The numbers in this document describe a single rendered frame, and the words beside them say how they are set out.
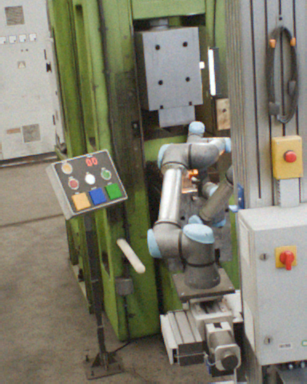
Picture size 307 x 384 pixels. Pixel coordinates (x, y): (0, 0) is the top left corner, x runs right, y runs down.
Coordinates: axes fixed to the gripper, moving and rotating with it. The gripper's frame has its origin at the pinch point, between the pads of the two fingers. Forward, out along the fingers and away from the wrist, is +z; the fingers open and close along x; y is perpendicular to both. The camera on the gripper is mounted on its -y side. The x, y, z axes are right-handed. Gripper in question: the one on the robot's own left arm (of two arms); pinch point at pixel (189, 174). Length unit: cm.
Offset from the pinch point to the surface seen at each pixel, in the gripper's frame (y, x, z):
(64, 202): 14, -70, -8
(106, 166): -4.5, -44.5, -10.5
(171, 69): -34, -3, -45
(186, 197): 4.9, -2.3, 12.0
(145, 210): -8.1, -20.9, 30.6
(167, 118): -21.2, -7.6, -22.7
